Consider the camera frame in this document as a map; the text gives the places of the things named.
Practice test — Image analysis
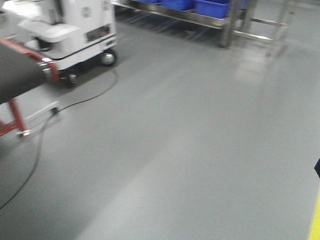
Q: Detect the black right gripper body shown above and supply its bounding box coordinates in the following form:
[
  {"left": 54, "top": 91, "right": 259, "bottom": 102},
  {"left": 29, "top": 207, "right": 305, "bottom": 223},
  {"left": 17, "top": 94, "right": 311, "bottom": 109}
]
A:
[{"left": 314, "top": 159, "right": 320, "bottom": 178}]

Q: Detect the black conveyor belt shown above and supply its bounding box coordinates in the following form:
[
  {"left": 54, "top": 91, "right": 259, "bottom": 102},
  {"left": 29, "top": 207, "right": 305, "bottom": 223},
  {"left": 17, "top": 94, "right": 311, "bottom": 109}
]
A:
[{"left": 0, "top": 44, "right": 47, "bottom": 104}]

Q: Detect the black floor cable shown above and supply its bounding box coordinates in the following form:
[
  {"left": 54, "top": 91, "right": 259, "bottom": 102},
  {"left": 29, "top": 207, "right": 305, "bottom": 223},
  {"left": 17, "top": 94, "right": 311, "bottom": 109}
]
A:
[{"left": 0, "top": 68, "right": 120, "bottom": 210}]

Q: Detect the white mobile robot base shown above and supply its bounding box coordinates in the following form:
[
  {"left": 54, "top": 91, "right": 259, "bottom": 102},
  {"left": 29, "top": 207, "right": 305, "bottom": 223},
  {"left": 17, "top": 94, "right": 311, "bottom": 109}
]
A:
[{"left": 17, "top": 0, "right": 117, "bottom": 88}]

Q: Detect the steel rack frame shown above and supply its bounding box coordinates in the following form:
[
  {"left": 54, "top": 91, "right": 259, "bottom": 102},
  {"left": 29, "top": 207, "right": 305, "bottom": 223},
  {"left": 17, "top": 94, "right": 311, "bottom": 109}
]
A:
[{"left": 111, "top": 0, "right": 298, "bottom": 56}]

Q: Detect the blue bin on cart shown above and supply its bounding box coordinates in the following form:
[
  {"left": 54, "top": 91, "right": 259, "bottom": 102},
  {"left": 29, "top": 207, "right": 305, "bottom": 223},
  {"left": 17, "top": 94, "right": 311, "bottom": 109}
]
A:
[
  {"left": 160, "top": 0, "right": 195, "bottom": 11},
  {"left": 195, "top": 0, "right": 230, "bottom": 19}
]

